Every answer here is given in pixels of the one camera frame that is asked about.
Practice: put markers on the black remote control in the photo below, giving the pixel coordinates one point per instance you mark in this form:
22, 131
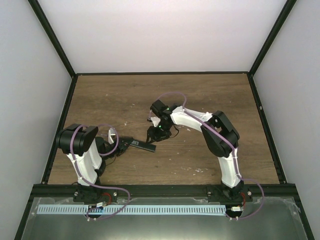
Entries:
143, 145

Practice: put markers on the black aluminium frame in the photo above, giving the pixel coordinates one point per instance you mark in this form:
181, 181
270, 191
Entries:
283, 189

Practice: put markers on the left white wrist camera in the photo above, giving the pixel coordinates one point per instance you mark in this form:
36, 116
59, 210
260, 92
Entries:
111, 136

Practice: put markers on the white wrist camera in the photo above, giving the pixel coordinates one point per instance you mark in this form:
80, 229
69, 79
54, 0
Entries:
154, 120
111, 136

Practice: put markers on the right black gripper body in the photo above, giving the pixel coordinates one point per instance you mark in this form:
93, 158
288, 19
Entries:
162, 132

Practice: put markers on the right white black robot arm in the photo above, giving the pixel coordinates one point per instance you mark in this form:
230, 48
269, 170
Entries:
221, 137

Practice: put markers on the light blue slotted cable duct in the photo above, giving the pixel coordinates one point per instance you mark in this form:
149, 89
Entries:
77, 209

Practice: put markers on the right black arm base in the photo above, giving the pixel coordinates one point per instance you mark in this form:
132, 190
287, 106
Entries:
219, 193

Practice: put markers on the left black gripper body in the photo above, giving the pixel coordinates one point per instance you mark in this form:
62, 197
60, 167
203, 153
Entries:
118, 149

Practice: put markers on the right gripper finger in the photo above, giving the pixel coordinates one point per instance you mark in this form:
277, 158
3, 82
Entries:
148, 136
154, 139

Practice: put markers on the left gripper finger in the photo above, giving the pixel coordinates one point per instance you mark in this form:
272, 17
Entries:
126, 140
121, 150

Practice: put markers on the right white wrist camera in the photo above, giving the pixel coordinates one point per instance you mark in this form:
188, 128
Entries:
154, 120

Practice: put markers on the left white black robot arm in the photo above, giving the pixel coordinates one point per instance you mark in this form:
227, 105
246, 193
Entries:
88, 152

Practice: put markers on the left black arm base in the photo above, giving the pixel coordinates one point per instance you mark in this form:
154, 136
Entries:
90, 194

